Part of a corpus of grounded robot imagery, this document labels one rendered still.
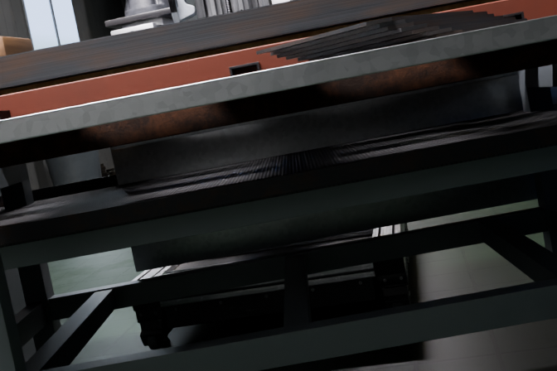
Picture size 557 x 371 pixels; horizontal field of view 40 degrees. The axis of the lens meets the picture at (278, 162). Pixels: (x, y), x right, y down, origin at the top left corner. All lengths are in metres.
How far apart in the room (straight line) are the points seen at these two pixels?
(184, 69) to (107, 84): 0.14
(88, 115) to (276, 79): 0.26
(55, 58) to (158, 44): 0.18
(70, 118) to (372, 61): 0.41
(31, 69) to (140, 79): 0.19
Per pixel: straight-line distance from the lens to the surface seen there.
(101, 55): 1.39
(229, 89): 1.03
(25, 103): 1.43
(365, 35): 1.11
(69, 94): 1.40
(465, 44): 1.06
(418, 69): 1.51
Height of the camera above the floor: 0.71
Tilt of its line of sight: 5 degrees down
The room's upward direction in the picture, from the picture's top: 11 degrees counter-clockwise
